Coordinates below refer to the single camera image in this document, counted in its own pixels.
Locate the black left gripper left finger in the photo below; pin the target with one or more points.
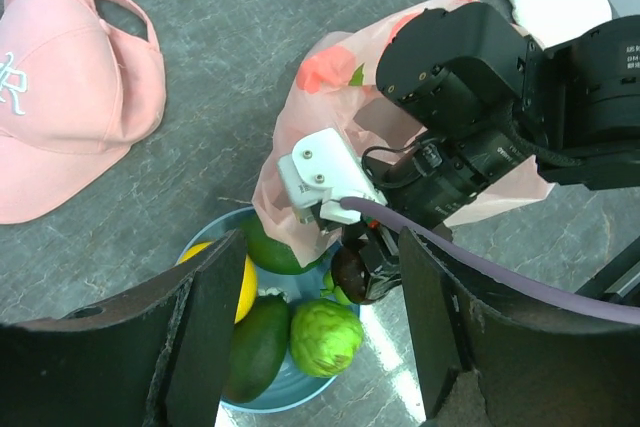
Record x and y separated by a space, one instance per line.
153 355

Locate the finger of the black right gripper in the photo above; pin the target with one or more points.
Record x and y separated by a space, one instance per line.
382 271

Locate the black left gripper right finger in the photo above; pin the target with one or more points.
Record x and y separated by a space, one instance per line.
494 348

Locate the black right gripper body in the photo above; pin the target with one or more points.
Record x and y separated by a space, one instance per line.
374 244

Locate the fake dark purple mangosteen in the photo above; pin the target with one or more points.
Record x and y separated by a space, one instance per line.
347 279

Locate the fake green custard apple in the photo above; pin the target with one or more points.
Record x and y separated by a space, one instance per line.
324 338

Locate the fake dark green avocado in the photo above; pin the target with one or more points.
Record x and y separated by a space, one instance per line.
258 347

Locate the pink plastic bag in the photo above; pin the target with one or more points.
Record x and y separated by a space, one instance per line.
334 87

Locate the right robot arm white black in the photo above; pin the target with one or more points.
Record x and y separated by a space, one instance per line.
489 98

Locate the pink baseball cap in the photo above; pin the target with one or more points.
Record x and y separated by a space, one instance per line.
76 94

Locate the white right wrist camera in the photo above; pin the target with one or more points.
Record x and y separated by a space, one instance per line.
321 170

